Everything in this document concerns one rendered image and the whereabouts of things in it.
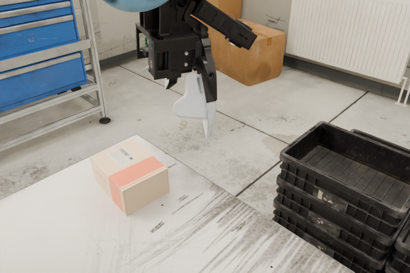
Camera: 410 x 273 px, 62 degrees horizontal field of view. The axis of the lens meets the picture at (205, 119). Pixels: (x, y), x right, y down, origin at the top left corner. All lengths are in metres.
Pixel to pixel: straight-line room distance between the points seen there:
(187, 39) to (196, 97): 0.08
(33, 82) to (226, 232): 1.71
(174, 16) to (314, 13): 2.72
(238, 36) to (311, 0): 2.66
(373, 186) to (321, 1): 2.04
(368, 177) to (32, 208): 1.06
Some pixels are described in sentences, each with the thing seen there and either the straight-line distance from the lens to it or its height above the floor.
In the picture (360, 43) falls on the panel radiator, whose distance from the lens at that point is 3.01.
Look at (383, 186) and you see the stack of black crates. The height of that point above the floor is 0.49.
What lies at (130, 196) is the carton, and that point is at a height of 0.75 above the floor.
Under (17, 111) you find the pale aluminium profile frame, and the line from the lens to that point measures 2.26.
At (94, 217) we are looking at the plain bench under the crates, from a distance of 0.84.
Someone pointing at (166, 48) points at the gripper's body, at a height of 1.14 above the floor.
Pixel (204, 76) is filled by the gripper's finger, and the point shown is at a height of 1.10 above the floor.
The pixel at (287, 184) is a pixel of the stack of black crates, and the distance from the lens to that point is 1.24.
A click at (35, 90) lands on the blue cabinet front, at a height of 0.39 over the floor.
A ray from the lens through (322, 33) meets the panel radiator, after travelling 3.13.
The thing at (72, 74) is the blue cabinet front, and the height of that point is 0.41.
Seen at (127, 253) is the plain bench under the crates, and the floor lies 0.70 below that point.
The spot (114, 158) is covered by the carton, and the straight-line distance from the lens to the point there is 0.87.
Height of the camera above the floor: 1.28
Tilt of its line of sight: 31 degrees down
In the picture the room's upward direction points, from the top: straight up
